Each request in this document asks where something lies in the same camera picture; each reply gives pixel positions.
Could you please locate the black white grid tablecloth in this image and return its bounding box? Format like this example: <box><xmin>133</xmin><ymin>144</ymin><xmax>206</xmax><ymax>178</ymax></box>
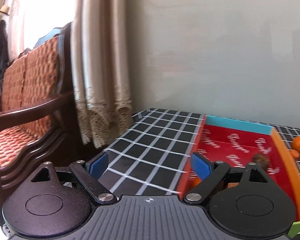
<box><xmin>96</xmin><ymin>107</ymin><xmax>300</xmax><ymax>240</ymax></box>

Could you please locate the orange tangerine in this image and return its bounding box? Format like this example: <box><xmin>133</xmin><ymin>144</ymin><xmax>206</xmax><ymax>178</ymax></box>
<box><xmin>292</xmin><ymin>137</ymin><xmax>300</xmax><ymax>152</ymax></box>
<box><xmin>192</xmin><ymin>177</ymin><xmax>202</xmax><ymax>187</ymax></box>

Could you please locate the orange carrot chunk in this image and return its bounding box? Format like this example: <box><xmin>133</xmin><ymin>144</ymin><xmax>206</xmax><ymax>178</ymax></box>
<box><xmin>290</xmin><ymin>149</ymin><xmax>300</xmax><ymax>161</ymax></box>

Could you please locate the colourful cardboard box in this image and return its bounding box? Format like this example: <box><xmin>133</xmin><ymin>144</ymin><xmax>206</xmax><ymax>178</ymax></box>
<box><xmin>177</xmin><ymin>115</ymin><xmax>300</xmax><ymax>239</ymax></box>

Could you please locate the straw hat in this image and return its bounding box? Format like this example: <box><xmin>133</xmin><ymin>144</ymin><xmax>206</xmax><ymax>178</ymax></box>
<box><xmin>0</xmin><ymin>4</ymin><xmax>10</xmax><ymax>16</ymax></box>

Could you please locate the beige curtain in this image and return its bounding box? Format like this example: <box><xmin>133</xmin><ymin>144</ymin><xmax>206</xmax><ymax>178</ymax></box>
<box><xmin>70</xmin><ymin>0</ymin><xmax>132</xmax><ymax>148</ymax></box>

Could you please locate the wooden sofa with orange cushions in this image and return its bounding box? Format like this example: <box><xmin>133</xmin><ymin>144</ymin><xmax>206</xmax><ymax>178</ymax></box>
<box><xmin>0</xmin><ymin>24</ymin><xmax>82</xmax><ymax>225</ymax></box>

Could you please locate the dark brown fruit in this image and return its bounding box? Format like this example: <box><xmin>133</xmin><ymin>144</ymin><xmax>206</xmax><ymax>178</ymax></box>
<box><xmin>253</xmin><ymin>153</ymin><xmax>269</xmax><ymax>172</ymax></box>

